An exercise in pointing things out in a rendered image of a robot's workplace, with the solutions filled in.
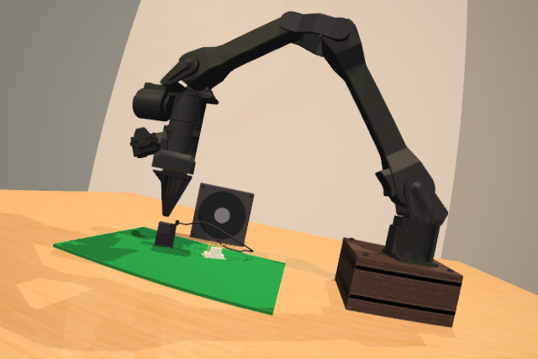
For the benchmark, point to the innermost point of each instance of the black cable with black plug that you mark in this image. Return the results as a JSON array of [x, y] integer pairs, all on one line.
[[166, 233]]

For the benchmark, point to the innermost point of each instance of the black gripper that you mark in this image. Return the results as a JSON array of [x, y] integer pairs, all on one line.
[[176, 163]]

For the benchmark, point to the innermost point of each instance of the dark grey square cooling fan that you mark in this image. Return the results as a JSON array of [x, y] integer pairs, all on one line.
[[225, 208]]

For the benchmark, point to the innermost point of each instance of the green circuit board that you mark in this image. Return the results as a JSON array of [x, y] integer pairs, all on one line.
[[209, 271]]

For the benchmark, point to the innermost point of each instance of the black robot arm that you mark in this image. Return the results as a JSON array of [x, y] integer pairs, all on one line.
[[413, 235]]

